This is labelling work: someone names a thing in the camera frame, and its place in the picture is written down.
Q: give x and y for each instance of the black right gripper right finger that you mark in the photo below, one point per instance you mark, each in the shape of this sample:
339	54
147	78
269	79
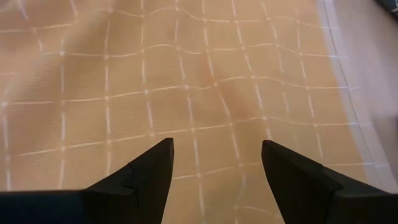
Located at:
326	208

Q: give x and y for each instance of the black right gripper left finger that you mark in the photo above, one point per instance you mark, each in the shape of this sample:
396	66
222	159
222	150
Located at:
77	208

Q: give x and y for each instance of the orange checked towel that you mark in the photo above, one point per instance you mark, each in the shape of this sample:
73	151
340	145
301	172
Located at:
155	77

